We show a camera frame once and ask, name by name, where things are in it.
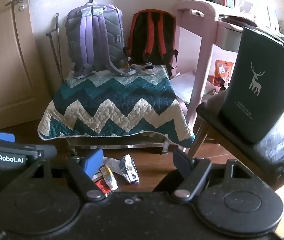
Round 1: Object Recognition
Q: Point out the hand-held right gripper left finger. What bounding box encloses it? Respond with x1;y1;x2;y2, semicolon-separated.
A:
33;148;107;202

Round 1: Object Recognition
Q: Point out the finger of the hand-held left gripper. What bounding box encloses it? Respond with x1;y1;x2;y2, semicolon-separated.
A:
36;144;58;159
0;131;16;143

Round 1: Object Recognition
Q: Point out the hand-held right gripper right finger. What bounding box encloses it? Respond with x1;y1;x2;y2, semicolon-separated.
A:
172;148;254;200

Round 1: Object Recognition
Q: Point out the white paper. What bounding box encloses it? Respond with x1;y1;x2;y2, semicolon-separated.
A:
103;156;122;174

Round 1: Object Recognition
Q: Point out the yellow white wrapper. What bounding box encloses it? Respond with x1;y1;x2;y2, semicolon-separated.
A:
99;165;119;191

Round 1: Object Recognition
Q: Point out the red snack wrapper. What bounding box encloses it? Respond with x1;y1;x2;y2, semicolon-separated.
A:
92;176;114;193

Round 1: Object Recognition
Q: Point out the silver purple snack packet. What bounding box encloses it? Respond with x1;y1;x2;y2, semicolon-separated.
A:
119;154;140;185

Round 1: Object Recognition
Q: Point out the dark green deer-print bin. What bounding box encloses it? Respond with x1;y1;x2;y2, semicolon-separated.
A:
219;26;284;145

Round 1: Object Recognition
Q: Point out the teal white zigzag quilt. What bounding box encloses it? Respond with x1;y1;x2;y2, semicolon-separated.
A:
37;65;196;147

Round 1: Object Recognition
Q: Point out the cream door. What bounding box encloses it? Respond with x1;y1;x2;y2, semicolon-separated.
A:
0;0;66;130

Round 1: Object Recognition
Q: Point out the dark wooden chair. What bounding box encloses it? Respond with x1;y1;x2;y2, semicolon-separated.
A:
195;90;284;192

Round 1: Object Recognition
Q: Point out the orange snack bag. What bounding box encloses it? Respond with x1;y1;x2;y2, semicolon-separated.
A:
212;60;234;87

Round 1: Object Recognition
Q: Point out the pink desk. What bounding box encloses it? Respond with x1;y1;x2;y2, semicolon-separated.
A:
174;0;247;153

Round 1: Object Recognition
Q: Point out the purple grey backpack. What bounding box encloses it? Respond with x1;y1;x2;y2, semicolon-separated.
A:
65;0;136;78

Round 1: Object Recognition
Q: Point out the red black backpack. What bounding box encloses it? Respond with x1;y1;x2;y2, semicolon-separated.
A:
123;9;179;79

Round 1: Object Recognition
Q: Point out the grey desk drawer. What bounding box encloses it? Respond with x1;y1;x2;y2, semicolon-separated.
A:
216;24;243;53

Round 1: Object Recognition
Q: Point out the metal frame bench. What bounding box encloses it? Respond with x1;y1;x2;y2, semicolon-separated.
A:
66;132;170;155

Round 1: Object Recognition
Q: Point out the grey metal rod frame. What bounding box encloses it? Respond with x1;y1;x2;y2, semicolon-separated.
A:
45;12;64;83

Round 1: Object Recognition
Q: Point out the silver door handle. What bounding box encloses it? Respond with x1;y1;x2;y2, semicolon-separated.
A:
5;0;26;12

